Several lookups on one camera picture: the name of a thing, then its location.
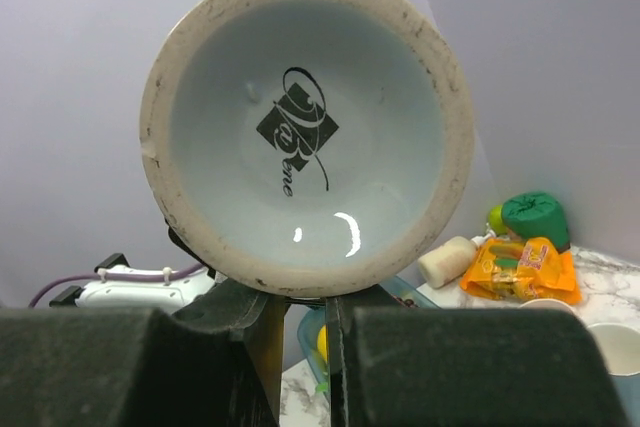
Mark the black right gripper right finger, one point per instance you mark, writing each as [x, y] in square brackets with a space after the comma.
[393, 365]

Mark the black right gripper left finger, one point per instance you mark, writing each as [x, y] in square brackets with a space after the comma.
[215, 362]

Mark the pink mug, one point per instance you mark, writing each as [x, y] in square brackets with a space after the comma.
[544, 303]

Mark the light blue hexagonal mug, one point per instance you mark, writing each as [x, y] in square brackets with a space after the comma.
[619, 346]

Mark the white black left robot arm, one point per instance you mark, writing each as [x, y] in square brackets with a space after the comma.
[114, 283]

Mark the dark purple grapes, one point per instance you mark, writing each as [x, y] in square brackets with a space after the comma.
[407, 302]

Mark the yellow lemon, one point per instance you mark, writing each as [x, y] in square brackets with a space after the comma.
[322, 343]

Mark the clear blue plastic bowl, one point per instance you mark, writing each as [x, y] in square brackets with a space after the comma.
[314, 319]

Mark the cream lotion bottle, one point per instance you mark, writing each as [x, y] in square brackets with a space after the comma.
[449, 261]

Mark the orange snack bag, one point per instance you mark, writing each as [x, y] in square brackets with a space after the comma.
[522, 271]

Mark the green pear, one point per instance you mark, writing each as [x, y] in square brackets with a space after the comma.
[495, 219]

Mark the green wrapped cup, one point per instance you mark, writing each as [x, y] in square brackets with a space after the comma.
[537, 214]

